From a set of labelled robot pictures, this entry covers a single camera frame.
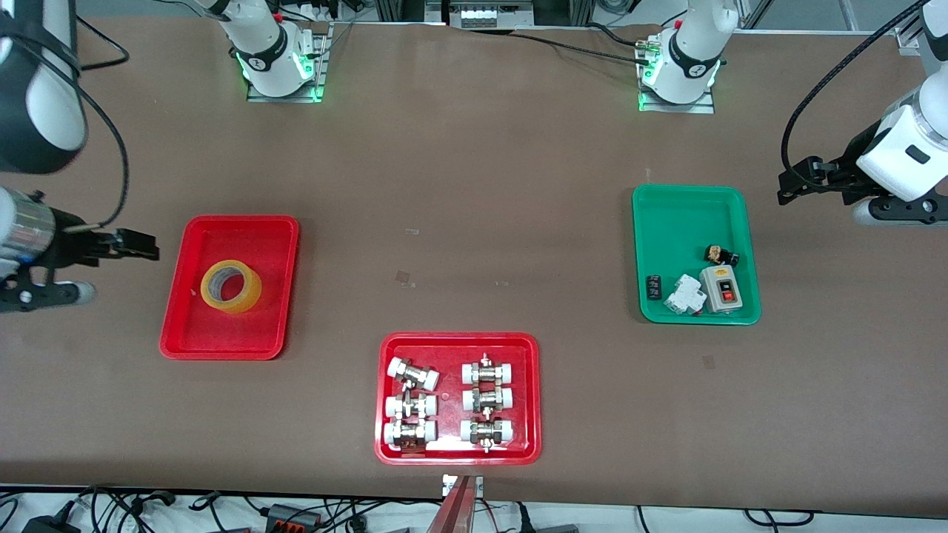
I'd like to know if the yellow tape roll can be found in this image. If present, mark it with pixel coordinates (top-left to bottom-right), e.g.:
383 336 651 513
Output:
200 259 263 315

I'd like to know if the empty red plastic tray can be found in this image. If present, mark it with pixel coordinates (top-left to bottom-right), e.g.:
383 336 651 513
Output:
159 215 301 361

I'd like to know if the green plastic tray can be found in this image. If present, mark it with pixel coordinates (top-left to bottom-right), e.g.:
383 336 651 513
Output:
632 184 762 326

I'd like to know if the red tray holding valves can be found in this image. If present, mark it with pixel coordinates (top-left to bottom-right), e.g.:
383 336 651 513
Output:
374 332 543 466

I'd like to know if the white circuit breaker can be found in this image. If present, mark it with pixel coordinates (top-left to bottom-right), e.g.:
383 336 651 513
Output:
663 274 706 317

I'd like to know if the black power adapter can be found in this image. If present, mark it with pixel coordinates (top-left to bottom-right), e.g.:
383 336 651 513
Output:
22 514 79 533

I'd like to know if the metal valve with white ends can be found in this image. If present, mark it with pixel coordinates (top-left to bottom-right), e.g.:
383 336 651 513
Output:
462 385 515 414
387 357 441 392
459 418 515 454
461 354 516 386
383 420 438 452
384 392 438 420

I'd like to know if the black box with orange levers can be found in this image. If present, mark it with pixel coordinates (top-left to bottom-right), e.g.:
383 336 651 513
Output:
263 503 324 533

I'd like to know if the grey terminal block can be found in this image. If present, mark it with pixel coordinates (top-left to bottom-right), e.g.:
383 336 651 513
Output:
450 2 535 30

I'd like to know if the red metal bar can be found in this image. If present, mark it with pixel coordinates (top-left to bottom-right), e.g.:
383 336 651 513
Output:
426 475 478 533

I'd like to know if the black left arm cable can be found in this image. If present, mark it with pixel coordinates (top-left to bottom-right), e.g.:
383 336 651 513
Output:
781 0 930 190

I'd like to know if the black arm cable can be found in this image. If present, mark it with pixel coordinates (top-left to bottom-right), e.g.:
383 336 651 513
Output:
0 15 132 232
781 0 930 190

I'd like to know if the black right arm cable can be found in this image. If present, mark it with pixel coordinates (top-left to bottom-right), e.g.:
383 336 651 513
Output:
0 15 132 232

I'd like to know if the grey switch box red button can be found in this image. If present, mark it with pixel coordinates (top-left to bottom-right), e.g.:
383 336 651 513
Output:
699 264 744 315

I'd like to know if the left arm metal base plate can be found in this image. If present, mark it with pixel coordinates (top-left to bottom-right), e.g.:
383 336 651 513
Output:
638 87 716 114

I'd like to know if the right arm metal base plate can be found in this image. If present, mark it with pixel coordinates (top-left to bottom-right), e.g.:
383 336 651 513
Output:
247 22 330 103

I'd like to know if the short black table cable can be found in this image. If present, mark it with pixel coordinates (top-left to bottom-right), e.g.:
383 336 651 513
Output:
587 22 656 48

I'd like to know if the long black table cable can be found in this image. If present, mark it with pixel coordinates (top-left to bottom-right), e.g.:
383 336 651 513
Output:
510 30 656 66

